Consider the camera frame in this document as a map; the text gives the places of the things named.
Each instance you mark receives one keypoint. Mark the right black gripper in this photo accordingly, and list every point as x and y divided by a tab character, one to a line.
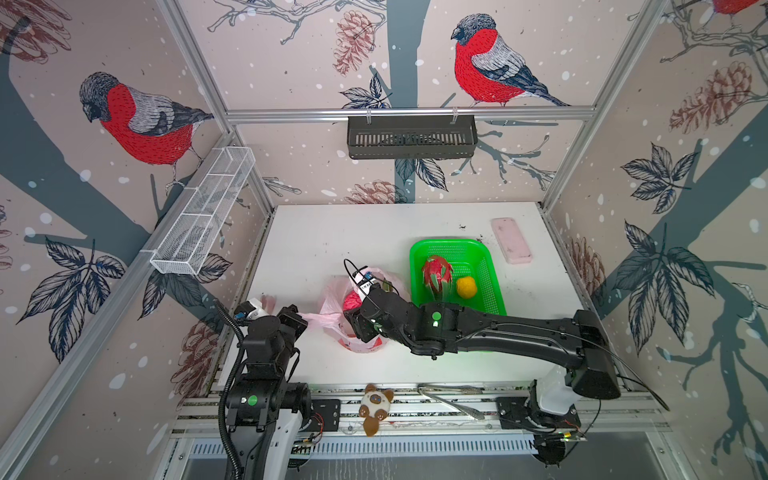
361	321

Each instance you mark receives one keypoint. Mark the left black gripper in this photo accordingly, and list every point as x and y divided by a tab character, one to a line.
293	319

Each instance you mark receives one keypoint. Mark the pink plastic bag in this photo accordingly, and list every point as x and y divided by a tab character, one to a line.
335	323

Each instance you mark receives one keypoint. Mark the red fruit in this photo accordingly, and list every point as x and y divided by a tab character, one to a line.
437	275

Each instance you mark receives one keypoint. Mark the orange fruit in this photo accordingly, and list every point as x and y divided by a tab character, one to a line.
466	287

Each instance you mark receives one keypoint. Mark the green plastic basket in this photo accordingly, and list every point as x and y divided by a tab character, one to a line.
468	258

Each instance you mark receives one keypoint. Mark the red apple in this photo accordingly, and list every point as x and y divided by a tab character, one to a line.
351	301

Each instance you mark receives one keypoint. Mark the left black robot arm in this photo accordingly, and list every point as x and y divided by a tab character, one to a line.
260	409

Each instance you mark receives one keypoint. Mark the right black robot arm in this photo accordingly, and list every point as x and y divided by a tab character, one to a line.
577	347

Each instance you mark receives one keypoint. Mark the brown plush toy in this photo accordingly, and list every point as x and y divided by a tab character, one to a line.
374	408

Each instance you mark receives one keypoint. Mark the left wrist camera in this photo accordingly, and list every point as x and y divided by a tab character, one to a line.
249	310

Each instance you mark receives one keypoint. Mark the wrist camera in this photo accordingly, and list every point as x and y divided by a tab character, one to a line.
249	310
363	282

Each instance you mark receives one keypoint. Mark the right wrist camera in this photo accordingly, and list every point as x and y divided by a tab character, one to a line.
363	282

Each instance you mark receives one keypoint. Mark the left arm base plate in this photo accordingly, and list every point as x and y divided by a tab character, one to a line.
324	416

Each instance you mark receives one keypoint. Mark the white wire mesh shelf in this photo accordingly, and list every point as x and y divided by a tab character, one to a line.
192	235

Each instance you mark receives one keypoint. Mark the grey flat cable strip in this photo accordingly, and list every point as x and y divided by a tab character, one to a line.
446	394

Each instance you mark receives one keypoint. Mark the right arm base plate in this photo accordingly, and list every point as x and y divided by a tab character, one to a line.
521	413

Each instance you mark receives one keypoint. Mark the black hanging wall basket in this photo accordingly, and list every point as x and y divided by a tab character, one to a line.
411	137

